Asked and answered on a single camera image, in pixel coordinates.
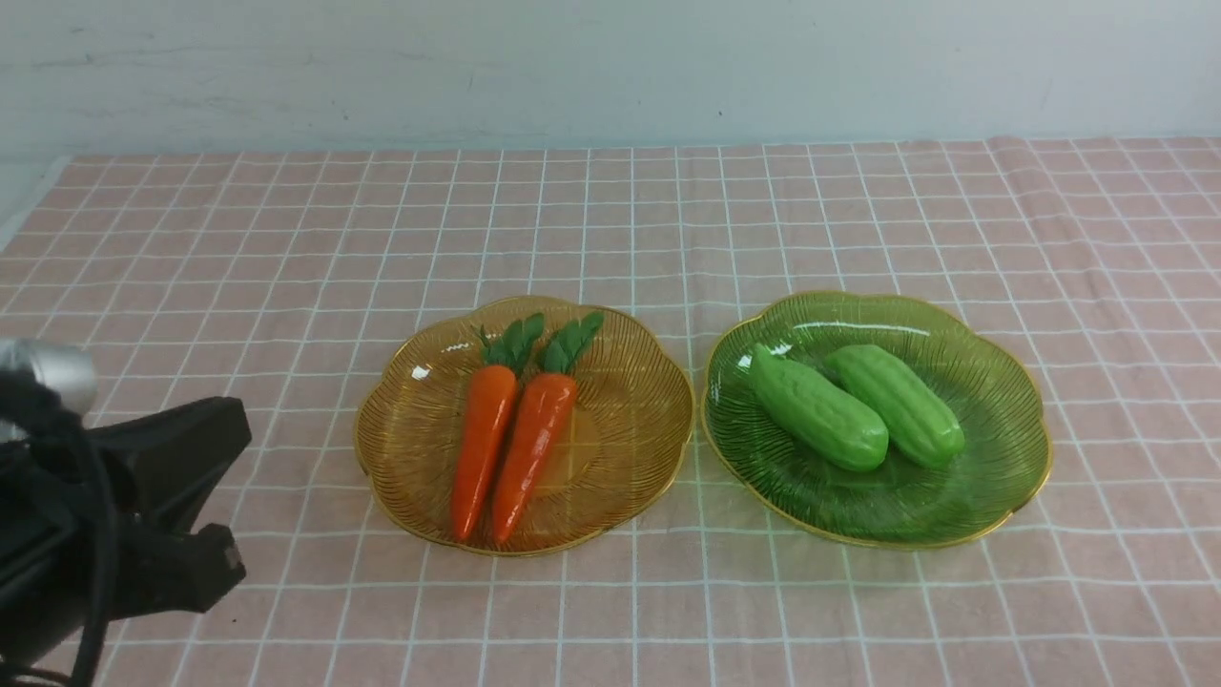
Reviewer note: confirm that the green toy gourd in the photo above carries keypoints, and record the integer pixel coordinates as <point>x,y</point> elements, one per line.
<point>818,413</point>
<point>921,425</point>

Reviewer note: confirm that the amber plastic ribbed plate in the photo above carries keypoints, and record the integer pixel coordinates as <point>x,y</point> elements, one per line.
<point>622,449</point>

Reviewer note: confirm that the pink checkered tablecloth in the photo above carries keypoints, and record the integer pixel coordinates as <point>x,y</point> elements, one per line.
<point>289,279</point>

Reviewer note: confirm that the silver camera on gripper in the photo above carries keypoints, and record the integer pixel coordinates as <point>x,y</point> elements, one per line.
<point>68,370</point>

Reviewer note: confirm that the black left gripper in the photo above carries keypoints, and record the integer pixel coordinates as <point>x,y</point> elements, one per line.
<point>76,555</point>

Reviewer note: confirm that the orange toy carrot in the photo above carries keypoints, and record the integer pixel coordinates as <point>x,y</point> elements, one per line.
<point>491,398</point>
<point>543,412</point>

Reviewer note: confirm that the green plastic ribbed plate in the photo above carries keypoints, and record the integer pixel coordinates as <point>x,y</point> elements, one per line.
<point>899,505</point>

